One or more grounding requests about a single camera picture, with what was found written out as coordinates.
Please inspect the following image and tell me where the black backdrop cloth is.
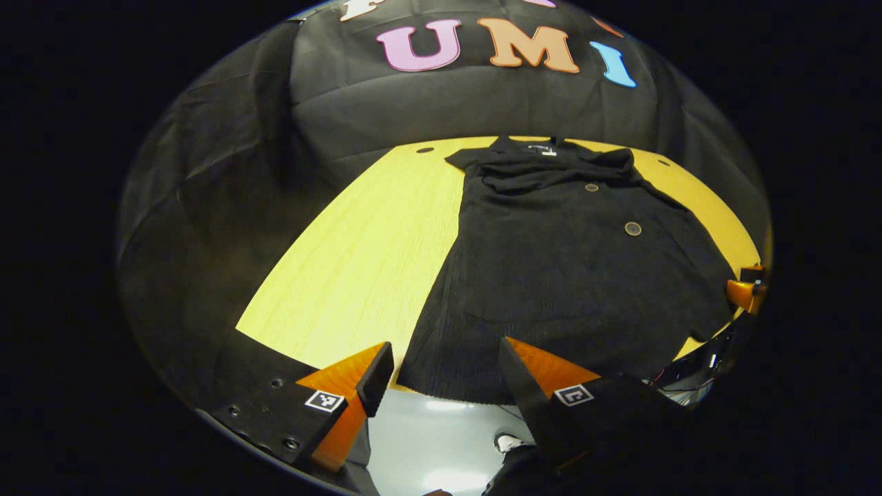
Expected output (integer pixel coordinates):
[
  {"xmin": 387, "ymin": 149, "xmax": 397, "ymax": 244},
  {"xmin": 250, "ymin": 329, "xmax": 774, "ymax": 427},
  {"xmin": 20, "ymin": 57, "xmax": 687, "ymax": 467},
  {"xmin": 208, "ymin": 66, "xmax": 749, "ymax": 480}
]
[{"xmin": 117, "ymin": 0, "xmax": 772, "ymax": 414}]

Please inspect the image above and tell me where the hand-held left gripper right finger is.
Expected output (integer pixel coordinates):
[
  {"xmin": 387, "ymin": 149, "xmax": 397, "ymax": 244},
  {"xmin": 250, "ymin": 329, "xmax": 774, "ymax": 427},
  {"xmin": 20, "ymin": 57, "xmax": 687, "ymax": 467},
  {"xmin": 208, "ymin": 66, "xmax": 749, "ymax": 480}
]
[{"xmin": 498, "ymin": 336, "xmax": 693, "ymax": 483}]

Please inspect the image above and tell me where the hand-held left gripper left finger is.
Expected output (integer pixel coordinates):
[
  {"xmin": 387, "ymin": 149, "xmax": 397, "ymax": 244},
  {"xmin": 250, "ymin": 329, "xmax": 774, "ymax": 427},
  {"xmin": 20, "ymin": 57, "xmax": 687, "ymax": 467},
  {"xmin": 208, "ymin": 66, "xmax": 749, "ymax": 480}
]
[{"xmin": 209, "ymin": 340, "xmax": 396, "ymax": 475}]

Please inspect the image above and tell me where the black button-up cardigan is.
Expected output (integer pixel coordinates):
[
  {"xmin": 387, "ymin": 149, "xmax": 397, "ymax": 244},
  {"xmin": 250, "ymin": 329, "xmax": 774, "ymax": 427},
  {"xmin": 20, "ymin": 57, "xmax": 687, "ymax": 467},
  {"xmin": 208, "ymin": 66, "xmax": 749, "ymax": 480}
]
[{"xmin": 396, "ymin": 135, "xmax": 737, "ymax": 406}]

